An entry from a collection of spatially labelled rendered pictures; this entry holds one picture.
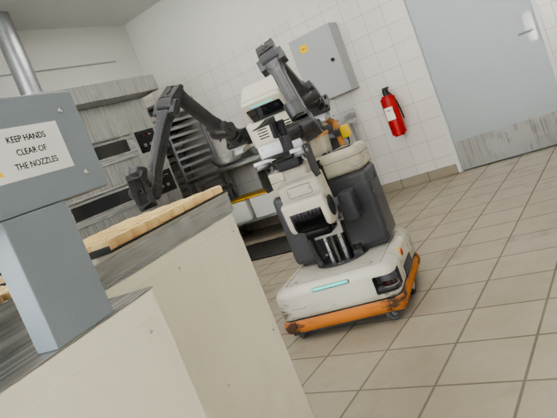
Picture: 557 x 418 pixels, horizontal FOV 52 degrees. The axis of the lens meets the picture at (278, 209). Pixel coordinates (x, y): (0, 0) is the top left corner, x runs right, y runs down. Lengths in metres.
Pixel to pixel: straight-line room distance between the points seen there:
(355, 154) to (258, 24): 3.91
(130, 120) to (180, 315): 4.59
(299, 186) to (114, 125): 3.25
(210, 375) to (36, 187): 0.70
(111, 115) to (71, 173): 4.79
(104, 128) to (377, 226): 3.32
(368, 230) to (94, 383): 2.25
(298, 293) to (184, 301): 1.48
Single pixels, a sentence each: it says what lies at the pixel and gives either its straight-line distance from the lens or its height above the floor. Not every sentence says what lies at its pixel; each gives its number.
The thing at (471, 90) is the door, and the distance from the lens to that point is 5.78.
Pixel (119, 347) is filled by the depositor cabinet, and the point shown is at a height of 0.79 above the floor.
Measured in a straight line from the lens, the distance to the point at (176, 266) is 1.36.
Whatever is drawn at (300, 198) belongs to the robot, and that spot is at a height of 0.68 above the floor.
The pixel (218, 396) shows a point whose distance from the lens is 1.40.
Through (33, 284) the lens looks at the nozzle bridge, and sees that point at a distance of 0.80.
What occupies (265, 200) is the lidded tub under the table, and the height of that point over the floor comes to 0.39.
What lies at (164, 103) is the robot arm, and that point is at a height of 1.28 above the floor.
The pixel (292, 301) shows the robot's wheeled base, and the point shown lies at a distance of 2.81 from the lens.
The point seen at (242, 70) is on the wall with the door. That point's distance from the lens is 6.75.
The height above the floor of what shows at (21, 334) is 0.86.
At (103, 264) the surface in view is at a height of 0.88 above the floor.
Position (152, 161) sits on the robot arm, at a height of 1.08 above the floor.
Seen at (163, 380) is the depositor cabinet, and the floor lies 0.70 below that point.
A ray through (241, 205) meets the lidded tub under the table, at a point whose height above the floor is 0.42.
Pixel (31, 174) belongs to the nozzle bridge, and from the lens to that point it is 0.85.
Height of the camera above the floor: 0.99
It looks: 7 degrees down
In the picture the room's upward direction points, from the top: 21 degrees counter-clockwise
